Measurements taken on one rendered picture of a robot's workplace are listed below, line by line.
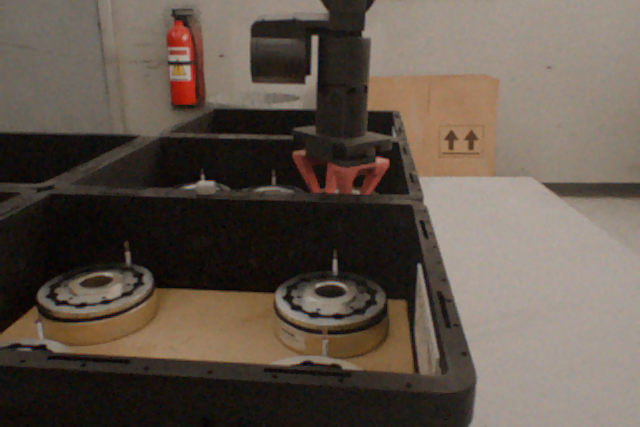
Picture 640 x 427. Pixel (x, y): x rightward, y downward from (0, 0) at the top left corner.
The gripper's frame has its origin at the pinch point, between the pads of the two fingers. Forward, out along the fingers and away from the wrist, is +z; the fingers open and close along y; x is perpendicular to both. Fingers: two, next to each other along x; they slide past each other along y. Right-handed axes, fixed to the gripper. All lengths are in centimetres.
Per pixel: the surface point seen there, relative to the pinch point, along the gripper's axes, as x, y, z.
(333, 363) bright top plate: -17.2, 19.2, 2.9
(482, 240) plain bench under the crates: 47, -10, 18
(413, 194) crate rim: 1.7, 9.7, -4.1
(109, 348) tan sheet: -27.6, 1.9, 6.6
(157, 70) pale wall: 104, -290, 10
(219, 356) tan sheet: -20.9, 9.0, 6.3
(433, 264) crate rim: -10.2, 22.0, -4.1
